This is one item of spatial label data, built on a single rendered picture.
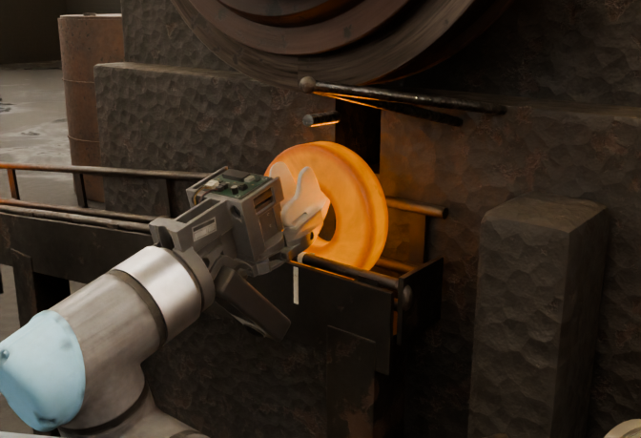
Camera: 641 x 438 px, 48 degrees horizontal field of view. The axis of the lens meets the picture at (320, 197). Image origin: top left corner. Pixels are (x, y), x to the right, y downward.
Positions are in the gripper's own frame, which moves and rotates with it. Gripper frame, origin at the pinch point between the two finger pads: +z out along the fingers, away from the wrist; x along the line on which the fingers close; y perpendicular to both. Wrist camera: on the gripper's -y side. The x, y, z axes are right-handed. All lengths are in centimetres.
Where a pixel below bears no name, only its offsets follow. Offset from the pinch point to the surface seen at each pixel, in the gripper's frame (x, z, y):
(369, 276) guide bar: -9.3, -5.4, -3.9
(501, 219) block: -22.4, -3.8, 4.3
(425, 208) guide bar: -10.3, 3.9, -1.2
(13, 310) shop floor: 163, 26, -86
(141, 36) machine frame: 42.3, 14.2, 11.4
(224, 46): 9.1, -0.3, 16.0
